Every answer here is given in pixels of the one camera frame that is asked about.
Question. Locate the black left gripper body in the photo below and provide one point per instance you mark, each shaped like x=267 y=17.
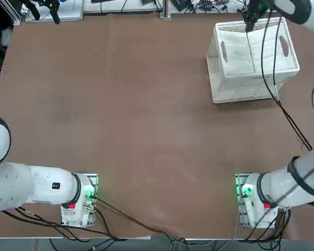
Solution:
x=44 y=2

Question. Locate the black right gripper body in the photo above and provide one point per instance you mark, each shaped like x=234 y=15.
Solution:
x=255 y=8

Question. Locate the aluminium camera post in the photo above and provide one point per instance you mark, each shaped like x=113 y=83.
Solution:
x=165 y=9

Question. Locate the white side shelf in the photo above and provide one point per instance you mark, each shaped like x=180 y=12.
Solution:
x=112 y=5

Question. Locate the black orange connector hub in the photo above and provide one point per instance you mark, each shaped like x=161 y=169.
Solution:
x=209 y=4

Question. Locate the dark power adapter brick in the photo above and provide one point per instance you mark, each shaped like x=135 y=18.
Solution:
x=181 y=5

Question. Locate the white folding storage box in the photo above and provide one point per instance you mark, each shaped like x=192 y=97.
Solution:
x=238 y=89

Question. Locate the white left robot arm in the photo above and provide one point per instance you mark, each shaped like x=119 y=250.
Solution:
x=28 y=183

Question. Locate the aluminium profile bar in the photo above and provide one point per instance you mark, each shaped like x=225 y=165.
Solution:
x=11 y=13

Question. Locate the white power strip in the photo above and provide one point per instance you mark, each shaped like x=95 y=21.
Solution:
x=6 y=36

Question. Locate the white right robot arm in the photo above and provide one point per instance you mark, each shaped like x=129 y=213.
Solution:
x=303 y=177

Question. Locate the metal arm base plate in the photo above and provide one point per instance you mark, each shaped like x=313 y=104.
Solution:
x=95 y=180
x=241 y=217

